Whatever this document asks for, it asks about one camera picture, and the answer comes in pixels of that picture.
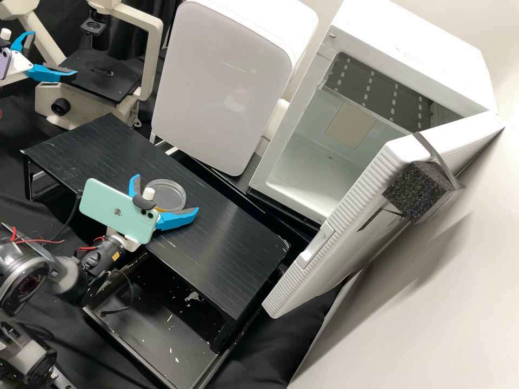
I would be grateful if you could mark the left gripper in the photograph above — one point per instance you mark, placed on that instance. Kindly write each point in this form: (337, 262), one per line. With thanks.
(20, 67)

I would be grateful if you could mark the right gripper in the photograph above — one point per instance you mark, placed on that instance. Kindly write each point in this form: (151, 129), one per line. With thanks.
(129, 242)

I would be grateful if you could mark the petri dish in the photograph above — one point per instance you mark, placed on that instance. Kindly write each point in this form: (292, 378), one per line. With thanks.
(168, 194)

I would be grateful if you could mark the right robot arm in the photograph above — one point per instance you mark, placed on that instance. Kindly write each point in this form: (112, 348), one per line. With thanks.
(24, 267)

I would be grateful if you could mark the incubator door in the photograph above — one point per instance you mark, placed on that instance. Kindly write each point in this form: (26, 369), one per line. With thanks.
(365, 227)

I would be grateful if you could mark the white incubator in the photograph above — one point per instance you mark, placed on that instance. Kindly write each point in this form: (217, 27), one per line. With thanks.
(405, 40)

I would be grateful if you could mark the black platform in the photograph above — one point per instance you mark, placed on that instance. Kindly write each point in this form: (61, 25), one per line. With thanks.
(284, 212)
(121, 162)

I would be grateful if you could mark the cream microscope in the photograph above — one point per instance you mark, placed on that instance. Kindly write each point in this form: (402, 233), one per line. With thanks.
(152, 36)

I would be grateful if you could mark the white box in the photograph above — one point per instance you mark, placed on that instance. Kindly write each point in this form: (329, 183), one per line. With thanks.
(223, 81)

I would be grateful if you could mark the black tray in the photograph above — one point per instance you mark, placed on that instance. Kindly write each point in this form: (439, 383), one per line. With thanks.
(162, 348)

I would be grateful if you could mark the left wrist camera phone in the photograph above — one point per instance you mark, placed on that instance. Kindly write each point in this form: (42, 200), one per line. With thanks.
(3, 60)

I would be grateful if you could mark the wrist camera phone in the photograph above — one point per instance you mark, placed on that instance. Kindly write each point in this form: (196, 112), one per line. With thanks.
(3, 60)
(109, 202)

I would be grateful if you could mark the right wrist camera phone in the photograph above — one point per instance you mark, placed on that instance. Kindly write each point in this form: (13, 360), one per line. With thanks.
(109, 202)

